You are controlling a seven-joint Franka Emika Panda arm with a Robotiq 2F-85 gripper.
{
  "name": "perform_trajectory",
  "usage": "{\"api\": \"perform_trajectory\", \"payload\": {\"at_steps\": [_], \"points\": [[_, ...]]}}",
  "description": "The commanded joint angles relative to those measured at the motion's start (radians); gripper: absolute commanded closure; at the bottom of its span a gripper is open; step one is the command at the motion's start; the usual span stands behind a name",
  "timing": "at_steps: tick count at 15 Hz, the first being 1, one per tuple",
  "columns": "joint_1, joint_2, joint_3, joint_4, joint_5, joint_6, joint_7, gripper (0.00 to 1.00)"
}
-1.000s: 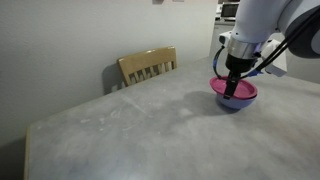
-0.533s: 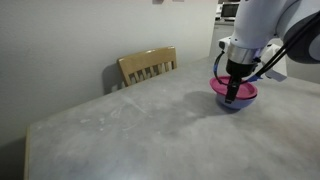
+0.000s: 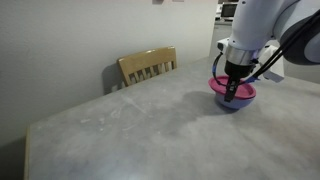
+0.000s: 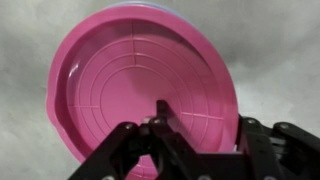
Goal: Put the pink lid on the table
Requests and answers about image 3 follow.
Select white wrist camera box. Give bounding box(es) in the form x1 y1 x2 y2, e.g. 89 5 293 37
258 44 285 84

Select blue and black cable loop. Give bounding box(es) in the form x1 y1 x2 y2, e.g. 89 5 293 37
211 52 231 87

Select microwave oven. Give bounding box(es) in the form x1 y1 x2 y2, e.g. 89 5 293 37
221 2 238 22

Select wooden chair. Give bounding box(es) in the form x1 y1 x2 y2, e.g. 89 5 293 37
116 46 178 88

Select blue plastic bowl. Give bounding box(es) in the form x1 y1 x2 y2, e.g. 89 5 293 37
214 93 256 111

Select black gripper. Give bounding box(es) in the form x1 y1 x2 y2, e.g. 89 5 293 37
223 59 255 103

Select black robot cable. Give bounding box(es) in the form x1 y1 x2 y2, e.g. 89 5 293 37
246 9 320 81

